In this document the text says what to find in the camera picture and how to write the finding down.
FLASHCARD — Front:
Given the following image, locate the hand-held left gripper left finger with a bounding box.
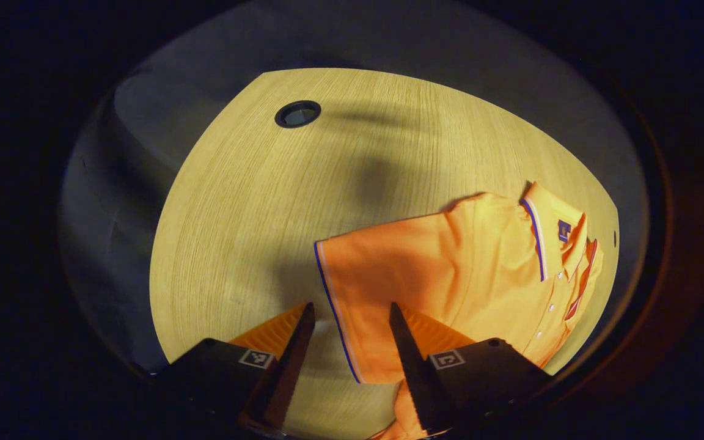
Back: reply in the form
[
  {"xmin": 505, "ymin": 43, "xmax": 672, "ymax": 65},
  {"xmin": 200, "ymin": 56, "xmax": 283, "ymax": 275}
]
[{"xmin": 149, "ymin": 301, "xmax": 317, "ymax": 433}]

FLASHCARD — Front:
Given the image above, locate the orange T-shirt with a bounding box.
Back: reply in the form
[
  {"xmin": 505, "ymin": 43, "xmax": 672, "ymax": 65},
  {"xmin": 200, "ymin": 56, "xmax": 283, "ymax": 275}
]
[{"xmin": 313, "ymin": 180, "xmax": 604, "ymax": 440}]

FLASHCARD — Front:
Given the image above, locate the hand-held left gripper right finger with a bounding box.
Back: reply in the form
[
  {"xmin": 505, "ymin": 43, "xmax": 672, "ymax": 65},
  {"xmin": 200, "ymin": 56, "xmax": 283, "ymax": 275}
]
[{"xmin": 388, "ymin": 301, "xmax": 552, "ymax": 435}]

